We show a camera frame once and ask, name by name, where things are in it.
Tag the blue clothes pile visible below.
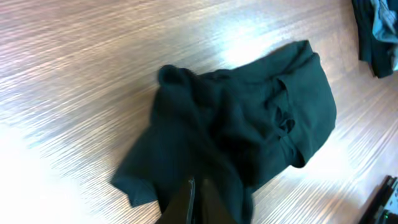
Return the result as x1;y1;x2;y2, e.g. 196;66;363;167
351;0;397;78

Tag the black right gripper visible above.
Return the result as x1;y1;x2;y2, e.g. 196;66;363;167
359;175;397;224

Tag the black t-shirt with white logo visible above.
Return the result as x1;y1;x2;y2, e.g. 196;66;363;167
111;40;337;223

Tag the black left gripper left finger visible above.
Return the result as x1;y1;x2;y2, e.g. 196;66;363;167
155;177;195;224

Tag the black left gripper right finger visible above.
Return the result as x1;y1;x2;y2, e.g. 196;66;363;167
200;179;236;224

